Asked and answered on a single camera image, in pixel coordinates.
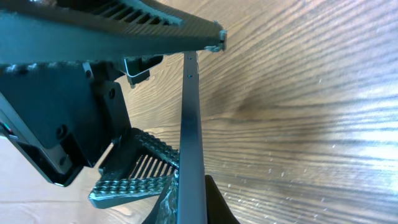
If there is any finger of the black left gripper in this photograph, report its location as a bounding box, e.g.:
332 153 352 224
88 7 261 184
88 128 179 209
1 1 226 64

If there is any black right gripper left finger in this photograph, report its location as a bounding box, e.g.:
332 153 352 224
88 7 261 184
142 174 178 224

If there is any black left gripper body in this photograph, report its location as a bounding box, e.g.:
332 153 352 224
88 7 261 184
1 62 131 187

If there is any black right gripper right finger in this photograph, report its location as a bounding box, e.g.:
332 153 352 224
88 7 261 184
205 175 239 224

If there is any Samsung Galaxy smartphone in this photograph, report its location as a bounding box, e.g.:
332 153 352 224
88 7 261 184
177 51 208 224

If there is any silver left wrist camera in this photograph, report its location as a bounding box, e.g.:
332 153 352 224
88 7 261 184
123 55 164 88

